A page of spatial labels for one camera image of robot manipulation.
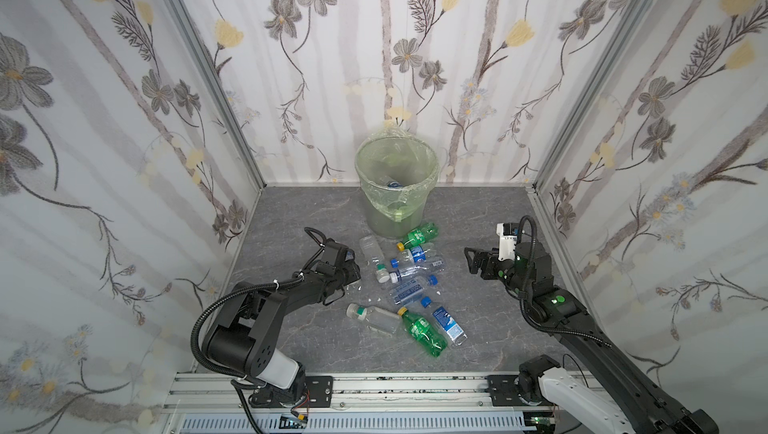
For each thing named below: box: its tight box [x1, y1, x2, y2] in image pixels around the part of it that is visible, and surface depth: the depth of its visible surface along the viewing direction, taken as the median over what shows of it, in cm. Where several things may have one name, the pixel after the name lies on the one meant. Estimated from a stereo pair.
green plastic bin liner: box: [354, 125, 440, 223], surface depth 97 cm
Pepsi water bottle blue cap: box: [390, 243, 436, 269], surface depth 97 cm
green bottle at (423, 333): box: [397, 307, 448, 358], surface depth 81 cm
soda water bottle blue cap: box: [388, 275, 439, 306], surface depth 89 cm
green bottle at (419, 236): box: [396, 222, 439, 252], surface depth 101 cm
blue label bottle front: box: [432, 306, 468, 346], surface depth 82 cm
